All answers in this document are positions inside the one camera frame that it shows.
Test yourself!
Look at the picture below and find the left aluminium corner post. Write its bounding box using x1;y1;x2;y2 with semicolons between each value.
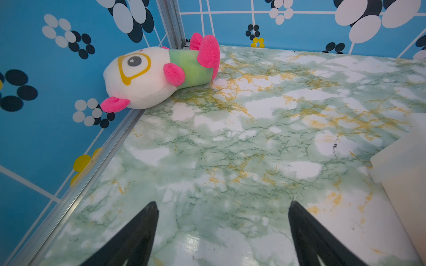
156;0;186;49

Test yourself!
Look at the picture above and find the left white plastic bin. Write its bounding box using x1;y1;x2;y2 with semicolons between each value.
369;113;426;263

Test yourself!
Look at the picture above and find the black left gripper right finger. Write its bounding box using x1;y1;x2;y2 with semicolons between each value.
288;201;367;266

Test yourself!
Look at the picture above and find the left aluminium floor rail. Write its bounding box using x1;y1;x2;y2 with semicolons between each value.
1;110;144;266

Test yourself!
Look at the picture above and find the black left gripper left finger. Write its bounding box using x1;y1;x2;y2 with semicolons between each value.
82;201;159;266

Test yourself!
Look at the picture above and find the plush fish toy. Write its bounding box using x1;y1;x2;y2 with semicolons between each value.
101;33;220;113

